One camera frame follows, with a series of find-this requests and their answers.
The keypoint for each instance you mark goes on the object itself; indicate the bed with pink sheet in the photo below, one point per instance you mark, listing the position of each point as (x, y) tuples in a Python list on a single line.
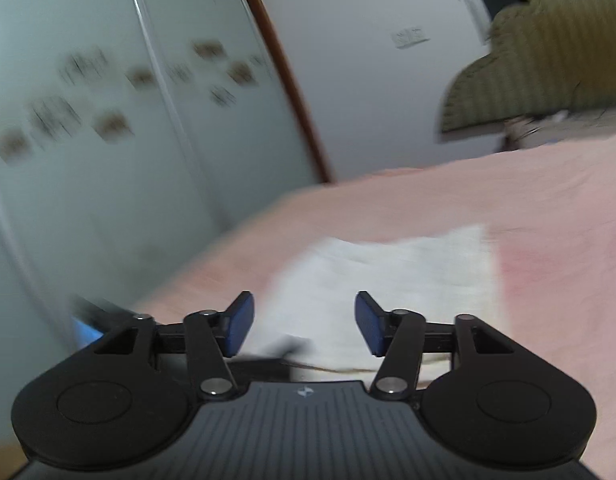
[(538, 220)]

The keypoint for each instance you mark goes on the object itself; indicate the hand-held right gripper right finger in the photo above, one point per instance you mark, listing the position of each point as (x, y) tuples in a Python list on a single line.
[(369, 326)]

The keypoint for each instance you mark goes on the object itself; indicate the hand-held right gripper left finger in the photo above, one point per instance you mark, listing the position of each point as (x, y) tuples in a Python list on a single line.
[(239, 325)]

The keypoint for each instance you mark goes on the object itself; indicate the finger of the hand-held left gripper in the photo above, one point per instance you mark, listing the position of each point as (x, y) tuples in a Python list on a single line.
[(288, 350)]

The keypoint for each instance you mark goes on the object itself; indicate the white wall socket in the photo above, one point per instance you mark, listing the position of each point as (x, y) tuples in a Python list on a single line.
[(410, 38)]

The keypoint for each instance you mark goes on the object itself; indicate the frosted wardrobe with flower prints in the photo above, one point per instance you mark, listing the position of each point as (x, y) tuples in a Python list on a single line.
[(113, 160)]

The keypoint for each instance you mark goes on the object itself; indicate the olive striped scalloped headboard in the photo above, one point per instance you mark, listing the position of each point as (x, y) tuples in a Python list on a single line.
[(553, 60)]

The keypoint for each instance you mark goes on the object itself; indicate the cream pants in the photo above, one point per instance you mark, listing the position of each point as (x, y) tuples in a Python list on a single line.
[(388, 280)]

